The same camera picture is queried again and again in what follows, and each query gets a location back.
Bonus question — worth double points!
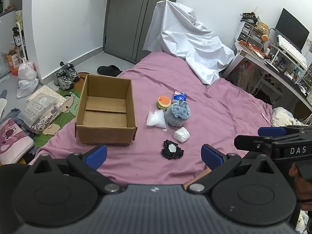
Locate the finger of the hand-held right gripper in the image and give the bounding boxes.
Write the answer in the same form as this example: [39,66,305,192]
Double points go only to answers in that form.
[258,125,306,137]
[234,134,275,152]

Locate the pink bed sheet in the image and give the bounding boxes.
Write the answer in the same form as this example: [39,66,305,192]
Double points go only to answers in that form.
[28,52,275,191]

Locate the burger squishy toy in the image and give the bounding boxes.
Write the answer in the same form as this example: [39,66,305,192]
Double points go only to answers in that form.
[157,96,172,110]

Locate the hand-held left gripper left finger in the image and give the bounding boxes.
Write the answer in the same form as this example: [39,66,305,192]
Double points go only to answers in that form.
[32,144,122,195]

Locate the white desk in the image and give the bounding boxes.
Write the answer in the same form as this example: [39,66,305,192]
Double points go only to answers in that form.
[222,40,312,114]

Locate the orange cardboard box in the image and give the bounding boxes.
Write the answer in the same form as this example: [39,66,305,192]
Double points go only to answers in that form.
[6,47,20,76]

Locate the white soft lump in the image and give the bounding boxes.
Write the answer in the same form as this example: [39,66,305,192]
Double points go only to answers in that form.
[173,127,191,143]

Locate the polka dot package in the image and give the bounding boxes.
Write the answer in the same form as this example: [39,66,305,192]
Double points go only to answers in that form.
[27,85,68,106]

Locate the grey sneaker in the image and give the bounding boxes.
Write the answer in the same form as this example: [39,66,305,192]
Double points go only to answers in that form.
[54,69,75,90]
[60,62,80,80]

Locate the black slippers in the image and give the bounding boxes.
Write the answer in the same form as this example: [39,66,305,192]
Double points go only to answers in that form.
[97,65,124,77]

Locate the desk drawer organizer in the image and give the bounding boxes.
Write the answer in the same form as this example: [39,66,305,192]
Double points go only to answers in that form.
[237,21,269,50]

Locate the grey door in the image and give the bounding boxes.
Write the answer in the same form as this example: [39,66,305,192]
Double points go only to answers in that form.
[103,0,183,64]

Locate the woven basket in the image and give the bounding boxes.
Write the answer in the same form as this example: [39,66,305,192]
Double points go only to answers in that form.
[256,22,270,34]

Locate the pink cartoon cushion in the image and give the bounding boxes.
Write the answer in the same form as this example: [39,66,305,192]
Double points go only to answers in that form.
[0,118,35,165]

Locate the white plastic bag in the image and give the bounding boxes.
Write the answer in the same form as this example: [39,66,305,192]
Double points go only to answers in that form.
[18,58,37,81]
[16,78,40,99]

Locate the clear bag of white filling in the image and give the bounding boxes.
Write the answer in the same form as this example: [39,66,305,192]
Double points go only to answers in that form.
[146,109,169,131]

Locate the grey plastic bag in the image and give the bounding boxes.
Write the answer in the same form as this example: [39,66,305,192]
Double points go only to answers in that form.
[0,52,12,79]

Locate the floral patterned bag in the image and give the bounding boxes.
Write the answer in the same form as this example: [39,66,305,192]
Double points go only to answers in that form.
[31,107,63,134]

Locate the white draped sheet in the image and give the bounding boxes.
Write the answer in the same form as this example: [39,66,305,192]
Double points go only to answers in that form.
[143,0,236,86]

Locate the black computer monitor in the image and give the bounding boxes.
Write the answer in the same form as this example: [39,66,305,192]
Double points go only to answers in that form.
[275,8,310,52]

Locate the white keyboard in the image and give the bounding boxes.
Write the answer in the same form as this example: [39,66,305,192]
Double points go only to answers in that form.
[277,34,308,70]

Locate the crumpled light blanket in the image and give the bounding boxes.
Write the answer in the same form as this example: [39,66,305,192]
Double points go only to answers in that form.
[271,107,297,128]

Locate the blue tissue packet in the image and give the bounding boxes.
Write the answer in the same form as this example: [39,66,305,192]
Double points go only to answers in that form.
[172,91,188,104]

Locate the cartoon floor mat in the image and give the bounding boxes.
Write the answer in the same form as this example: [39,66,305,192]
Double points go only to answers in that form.
[34,72,89,150]

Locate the grey plush toy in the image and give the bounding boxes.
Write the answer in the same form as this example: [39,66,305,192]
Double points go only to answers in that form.
[164,102,192,127]

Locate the black bottle with label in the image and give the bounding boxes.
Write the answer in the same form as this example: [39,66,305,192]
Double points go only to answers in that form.
[12,26,22,47]

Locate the cardboard scrap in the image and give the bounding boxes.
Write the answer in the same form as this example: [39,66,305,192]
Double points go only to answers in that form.
[43,123,61,135]

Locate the person's right hand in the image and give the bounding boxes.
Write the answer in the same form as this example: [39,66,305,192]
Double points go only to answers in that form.
[289,163,312,211]

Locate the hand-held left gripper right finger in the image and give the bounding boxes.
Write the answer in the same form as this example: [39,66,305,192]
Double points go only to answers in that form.
[188,144,278,195]

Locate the grey parcel bags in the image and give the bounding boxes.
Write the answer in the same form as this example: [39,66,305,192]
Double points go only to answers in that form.
[18,99,58,128]

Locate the black lace ornament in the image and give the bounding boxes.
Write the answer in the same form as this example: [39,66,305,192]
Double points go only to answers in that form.
[160,139,185,161]

